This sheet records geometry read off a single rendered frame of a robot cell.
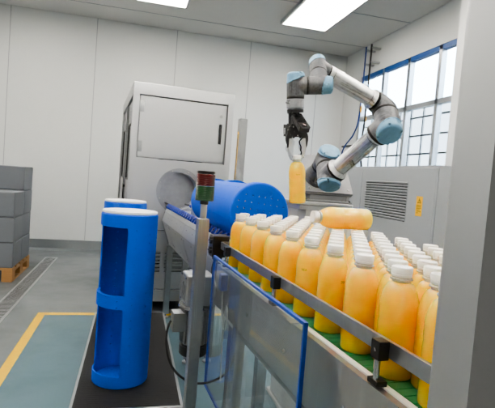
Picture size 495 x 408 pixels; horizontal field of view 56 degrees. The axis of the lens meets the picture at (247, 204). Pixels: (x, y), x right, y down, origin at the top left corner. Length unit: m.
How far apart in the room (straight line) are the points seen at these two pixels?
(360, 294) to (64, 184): 6.49
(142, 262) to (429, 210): 2.05
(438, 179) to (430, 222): 0.30
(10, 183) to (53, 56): 2.42
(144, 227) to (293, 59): 5.82
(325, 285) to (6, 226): 4.50
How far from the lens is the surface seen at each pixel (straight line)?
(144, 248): 2.36
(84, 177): 7.21
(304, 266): 1.21
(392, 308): 0.89
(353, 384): 0.95
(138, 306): 2.42
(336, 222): 1.51
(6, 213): 5.30
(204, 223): 1.55
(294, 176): 1.96
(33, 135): 7.33
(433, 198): 3.47
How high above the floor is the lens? 1.24
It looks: 3 degrees down
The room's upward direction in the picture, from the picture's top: 5 degrees clockwise
